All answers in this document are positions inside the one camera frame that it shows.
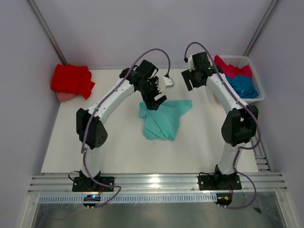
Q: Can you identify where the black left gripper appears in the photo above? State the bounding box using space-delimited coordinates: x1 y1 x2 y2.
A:
138 77 167 111

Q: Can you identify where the teal t shirt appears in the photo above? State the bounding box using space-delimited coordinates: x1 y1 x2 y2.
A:
138 100 192 141

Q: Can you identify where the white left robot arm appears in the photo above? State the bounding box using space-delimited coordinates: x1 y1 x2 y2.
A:
72 60 174 192

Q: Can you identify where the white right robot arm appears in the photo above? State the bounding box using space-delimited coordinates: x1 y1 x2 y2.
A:
182 52 258 190

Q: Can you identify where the magenta t shirt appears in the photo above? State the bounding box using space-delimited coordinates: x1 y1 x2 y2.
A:
214 55 252 79

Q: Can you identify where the white plastic basket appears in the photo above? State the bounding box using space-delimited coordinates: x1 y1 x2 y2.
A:
212 55 265 103

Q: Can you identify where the blue t shirt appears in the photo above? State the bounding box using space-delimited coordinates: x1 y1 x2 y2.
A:
226 76 258 99

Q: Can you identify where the red folded t shirt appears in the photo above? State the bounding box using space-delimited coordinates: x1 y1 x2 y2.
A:
50 64 95 99

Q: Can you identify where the pink folded t shirt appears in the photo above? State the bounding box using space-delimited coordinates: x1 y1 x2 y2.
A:
56 92 76 103

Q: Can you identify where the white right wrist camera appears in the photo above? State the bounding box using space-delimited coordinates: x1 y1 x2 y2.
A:
187 55 195 72

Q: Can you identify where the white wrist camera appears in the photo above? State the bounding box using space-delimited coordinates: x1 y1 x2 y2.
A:
158 76 175 91
187 55 195 72

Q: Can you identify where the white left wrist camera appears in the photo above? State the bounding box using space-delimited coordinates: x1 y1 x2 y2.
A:
158 76 175 91

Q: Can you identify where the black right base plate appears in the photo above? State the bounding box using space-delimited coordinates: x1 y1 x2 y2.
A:
198 172 242 190

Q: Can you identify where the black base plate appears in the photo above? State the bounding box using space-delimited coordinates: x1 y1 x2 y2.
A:
198 172 242 190
72 176 114 192

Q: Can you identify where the white slotted cable duct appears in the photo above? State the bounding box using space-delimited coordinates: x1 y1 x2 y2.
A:
38 192 217 204

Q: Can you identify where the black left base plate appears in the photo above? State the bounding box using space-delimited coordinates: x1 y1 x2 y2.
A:
72 176 114 192

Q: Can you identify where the aluminium mounting rail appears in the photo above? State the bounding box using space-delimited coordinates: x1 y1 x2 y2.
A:
28 172 287 194

